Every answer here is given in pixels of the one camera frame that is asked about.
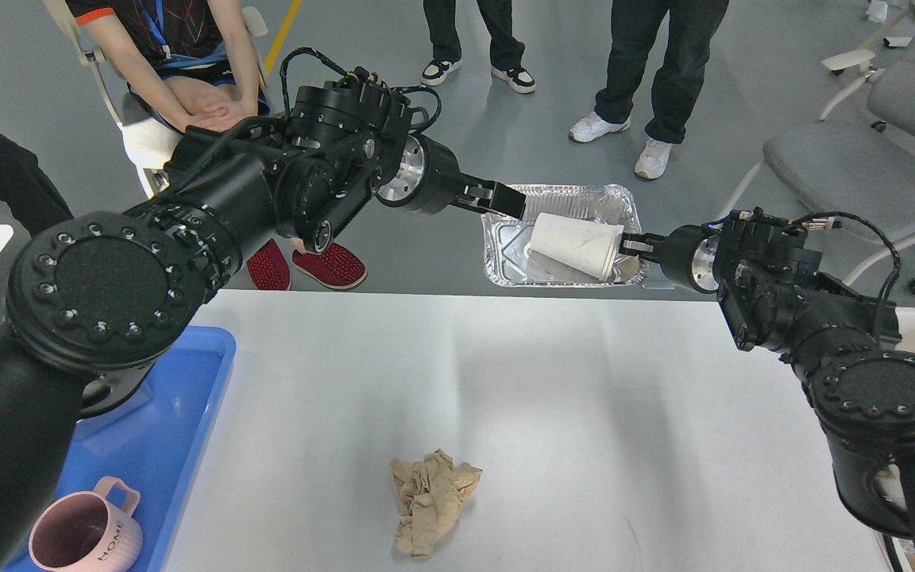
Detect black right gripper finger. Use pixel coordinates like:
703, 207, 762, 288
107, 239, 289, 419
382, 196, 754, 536
620, 234, 665, 261

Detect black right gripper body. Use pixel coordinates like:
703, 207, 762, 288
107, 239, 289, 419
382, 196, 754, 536
658, 225, 719, 294

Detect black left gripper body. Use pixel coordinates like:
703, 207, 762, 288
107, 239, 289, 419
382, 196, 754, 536
375, 134, 478, 216

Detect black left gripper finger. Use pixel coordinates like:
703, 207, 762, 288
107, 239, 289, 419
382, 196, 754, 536
457, 181, 526, 218

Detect white paper cup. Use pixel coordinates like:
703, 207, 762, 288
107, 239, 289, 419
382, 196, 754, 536
531, 213, 624, 281

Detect aluminium foil tray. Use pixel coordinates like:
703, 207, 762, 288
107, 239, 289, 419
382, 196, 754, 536
481, 184, 649, 288

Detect pink plastic mug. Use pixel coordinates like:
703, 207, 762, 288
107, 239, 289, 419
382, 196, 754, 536
28, 477, 143, 571

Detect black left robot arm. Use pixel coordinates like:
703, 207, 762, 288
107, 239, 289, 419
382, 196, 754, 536
0, 47, 526, 569

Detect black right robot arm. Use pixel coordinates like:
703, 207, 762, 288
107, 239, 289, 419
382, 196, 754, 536
620, 209, 915, 543

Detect standing person black-white sneakers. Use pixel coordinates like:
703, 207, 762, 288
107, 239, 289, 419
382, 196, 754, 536
419, 0, 538, 95

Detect standing person white sneakers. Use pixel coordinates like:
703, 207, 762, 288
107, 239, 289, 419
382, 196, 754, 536
568, 0, 732, 182

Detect grey padded chair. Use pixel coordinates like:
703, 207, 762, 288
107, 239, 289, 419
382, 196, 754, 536
762, 35, 915, 294

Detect seated person red shoes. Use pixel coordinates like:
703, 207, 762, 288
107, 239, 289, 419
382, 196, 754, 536
64, 0, 369, 293

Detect white folding chair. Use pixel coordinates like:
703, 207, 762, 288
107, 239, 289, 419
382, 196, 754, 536
46, 1, 269, 195

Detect crumpled brown paper napkin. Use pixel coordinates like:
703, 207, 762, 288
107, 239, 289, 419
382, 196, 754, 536
391, 450, 482, 558

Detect blue plastic tray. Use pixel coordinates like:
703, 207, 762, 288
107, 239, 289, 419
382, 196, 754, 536
1, 326, 237, 572

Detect person in black trousers left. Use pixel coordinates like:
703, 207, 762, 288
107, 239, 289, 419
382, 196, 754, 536
0, 133, 74, 236

